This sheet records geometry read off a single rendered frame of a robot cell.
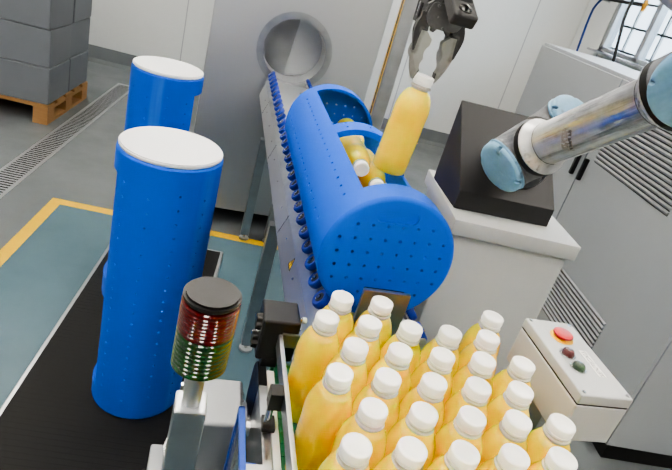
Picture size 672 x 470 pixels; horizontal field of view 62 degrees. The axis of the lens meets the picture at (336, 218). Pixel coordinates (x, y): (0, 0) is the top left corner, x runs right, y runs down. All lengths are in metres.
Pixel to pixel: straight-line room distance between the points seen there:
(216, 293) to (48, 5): 3.84
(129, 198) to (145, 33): 4.84
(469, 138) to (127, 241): 0.94
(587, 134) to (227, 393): 0.79
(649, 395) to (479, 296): 1.37
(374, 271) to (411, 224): 0.12
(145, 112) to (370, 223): 1.45
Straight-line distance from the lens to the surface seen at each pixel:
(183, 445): 0.75
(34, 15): 4.41
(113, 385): 1.92
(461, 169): 1.38
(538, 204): 1.45
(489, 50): 6.42
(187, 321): 0.62
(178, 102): 2.35
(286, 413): 0.91
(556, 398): 1.06
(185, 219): 1.56
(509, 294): 1.47
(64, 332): 2.31
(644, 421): 2.79
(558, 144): 1.12
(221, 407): 1.06
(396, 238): 1.12
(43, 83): 4.50
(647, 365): 2.61
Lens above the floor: 1.61
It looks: 24 degrees down
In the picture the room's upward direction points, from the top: 16 degrees clockwise
